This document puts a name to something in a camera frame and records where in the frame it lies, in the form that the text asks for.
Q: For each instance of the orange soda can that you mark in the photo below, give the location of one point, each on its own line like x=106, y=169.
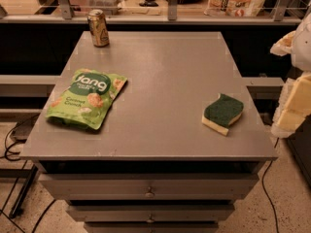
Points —
x=97, y=27

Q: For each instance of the grey metal rail frame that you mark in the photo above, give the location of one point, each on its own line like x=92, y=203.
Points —
x=265, y=12

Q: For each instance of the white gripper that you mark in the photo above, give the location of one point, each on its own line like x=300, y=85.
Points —
x=303, y=46

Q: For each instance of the top drawer with knob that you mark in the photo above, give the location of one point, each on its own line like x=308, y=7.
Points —
x=149, y=186

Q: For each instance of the green and yellow sponge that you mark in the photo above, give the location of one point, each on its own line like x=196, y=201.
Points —
x=222, y=113

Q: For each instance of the drawer with knob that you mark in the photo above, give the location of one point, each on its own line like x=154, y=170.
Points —
x=150, y=213
x=149, y=186

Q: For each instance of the grey drawer cabinet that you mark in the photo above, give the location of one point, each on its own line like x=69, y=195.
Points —
x=155, y=125

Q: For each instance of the green snack bag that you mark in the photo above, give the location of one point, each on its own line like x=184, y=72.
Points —
x=87, y=100

